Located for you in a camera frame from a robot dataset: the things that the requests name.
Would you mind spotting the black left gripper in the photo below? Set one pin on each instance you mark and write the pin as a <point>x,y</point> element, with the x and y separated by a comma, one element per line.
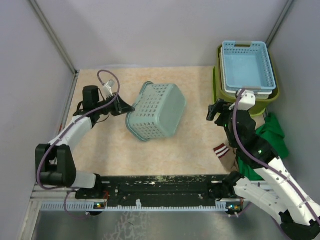
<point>120,107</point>

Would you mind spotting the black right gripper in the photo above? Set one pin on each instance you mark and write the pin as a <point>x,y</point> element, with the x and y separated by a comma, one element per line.
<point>213,110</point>

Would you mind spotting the large teal perforated basket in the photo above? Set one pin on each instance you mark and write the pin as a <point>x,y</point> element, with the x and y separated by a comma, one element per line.
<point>158,111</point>

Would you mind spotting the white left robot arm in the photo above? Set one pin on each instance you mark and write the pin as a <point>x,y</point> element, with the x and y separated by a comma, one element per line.
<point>54,162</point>

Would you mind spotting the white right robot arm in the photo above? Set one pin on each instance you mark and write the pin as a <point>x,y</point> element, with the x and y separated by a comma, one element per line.
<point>293,210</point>

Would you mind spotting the green tub lid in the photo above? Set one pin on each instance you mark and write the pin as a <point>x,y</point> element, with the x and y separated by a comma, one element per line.
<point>217,93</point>

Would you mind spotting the green plastic tub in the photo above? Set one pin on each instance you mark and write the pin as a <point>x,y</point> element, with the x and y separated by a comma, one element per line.
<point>276,92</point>

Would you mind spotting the white basket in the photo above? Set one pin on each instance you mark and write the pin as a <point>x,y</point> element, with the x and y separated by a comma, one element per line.
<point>232,93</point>

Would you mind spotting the beige striped sock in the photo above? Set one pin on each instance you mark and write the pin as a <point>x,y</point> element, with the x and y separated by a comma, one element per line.
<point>227,157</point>

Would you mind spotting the light blue perforated basket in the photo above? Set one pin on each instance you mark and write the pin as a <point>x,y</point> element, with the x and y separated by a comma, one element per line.
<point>247,65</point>

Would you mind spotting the green cloth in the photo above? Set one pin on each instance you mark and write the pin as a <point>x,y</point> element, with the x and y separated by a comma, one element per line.
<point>273,133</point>

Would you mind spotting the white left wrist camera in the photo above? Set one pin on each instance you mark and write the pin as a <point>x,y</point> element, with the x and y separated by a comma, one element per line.
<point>108,89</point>

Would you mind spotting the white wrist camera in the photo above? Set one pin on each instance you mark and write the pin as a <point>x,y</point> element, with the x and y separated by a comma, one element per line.
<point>108,89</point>
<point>247,99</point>

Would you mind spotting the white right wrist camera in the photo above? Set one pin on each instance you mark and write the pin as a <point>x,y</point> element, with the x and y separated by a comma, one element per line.
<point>247,99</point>

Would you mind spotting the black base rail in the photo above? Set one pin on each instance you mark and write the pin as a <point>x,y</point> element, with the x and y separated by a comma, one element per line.
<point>161,190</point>

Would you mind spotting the aluminium frame post right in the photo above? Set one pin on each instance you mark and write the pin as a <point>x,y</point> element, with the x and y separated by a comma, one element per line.
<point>284,13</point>

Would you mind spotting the aluminium frame post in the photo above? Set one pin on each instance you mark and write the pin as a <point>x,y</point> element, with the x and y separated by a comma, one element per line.
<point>284,13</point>
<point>52,35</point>

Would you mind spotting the aluminium frame post left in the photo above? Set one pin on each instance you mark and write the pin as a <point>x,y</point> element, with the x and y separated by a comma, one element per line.
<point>52,35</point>

